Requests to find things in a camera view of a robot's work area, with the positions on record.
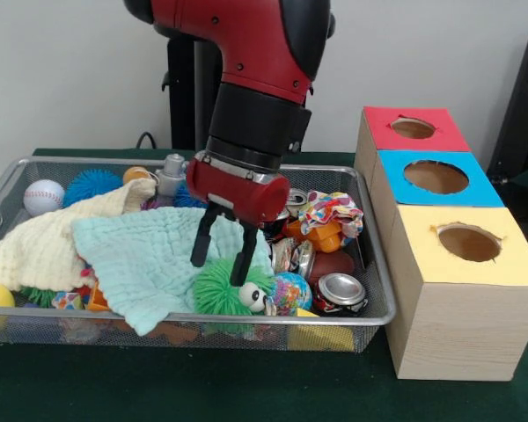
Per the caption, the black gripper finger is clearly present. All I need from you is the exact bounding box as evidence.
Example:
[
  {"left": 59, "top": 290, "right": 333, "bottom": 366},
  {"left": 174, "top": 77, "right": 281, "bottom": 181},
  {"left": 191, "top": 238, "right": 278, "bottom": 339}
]
[
  {"left": 229, "top": 219, "right": 260, "bottom": 287},
  {"left": 190, "top": 202, "right": 224, "bottom": 268}
]

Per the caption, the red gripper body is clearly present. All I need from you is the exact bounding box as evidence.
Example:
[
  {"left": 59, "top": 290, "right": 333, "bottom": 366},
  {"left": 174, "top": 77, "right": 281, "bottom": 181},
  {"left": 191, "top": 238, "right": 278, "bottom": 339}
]
[{"left": 185, "top": 151, "right": 291, "bottom": 226}]

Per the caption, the mint green cloth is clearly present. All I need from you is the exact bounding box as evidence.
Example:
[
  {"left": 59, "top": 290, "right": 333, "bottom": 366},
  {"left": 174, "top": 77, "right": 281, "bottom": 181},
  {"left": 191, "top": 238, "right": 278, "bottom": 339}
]
[{"left": 71, "top": 205, "right": 274, "bottom": 338}]

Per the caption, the cream cloth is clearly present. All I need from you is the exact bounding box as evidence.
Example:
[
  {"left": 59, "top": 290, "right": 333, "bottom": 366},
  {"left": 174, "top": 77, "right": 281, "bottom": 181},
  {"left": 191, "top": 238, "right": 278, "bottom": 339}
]
[{"left": 0, "top": 178, "right": 158, "bottom": 294}]

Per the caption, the shallow mesh bin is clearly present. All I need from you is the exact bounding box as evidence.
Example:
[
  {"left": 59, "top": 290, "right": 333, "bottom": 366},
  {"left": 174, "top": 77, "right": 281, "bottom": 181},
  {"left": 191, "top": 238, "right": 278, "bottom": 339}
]
[{"left": 0, "top": 156, "right": 397, "bottom": 353}]

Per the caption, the wooden box with three holes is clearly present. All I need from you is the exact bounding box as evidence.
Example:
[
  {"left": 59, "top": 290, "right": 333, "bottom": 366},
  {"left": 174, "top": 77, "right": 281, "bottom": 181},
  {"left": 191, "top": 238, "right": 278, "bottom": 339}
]
[{"left": 354, "top": 106, "right": 528, "bottom": 382}]

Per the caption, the blue spiky ball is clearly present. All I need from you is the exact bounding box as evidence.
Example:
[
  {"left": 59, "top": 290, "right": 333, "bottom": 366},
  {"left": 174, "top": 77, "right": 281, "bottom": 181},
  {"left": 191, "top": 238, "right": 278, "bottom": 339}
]
[
  {"left": 62, "top": 168, "right": 124, "bottom": 208},
  {"left": 174, "top": 182, "right": 208, "bottom": 210}
]

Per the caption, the green fuzzy ball with eyes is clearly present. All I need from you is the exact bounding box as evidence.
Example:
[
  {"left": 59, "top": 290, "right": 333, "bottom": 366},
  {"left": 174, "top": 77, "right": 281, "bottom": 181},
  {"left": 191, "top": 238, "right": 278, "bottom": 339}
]
[{"left": 192, "top": 257, "right": 276, "bottom": 317}]

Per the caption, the grey toy figure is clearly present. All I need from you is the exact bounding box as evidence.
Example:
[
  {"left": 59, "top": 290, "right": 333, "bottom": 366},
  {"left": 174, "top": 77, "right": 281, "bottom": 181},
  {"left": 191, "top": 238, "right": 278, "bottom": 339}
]
[{"left": 155, "top": 153, "right": 190, "bottom": 207}]

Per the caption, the colourful patterned cloth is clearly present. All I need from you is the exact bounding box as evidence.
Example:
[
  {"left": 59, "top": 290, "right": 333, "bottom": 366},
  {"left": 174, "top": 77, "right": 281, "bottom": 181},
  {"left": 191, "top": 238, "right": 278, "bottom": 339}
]
[{"left": 298, "top": 191, "right": 364, "bottom": 241}]

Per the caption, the crushed can with silver end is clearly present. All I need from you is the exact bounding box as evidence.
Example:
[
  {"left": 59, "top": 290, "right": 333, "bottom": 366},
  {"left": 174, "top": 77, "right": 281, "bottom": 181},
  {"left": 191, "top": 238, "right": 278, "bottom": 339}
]
[{"left": 312, "top": 273, "right": 370, "bottom": 317}]

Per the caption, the white baseball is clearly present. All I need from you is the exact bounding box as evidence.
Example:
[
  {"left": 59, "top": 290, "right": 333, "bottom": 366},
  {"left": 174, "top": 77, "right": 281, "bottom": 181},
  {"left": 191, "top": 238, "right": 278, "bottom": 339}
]
[{"left": 23, "top": 178, "right": 66, "bottom": 217}]

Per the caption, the black panel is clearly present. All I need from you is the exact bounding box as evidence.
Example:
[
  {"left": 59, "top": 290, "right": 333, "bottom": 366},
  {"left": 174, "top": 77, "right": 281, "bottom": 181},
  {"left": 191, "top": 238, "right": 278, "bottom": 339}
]
[{"left": 487, "top": 28, "right": 528, "bottom": 177}]

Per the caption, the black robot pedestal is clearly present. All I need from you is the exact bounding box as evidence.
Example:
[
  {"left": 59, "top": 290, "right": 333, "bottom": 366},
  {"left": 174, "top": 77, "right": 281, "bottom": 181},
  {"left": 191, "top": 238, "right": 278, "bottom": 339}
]
[{"left": 152, "top": 12, "right": 338, "bottom": 153}]

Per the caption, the black cable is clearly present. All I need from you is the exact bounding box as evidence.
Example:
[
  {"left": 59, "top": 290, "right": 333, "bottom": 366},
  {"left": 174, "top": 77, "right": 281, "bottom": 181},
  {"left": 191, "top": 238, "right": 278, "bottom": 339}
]
[{"left": 135, "top": 130, "right": 159, "bottom": 150}]

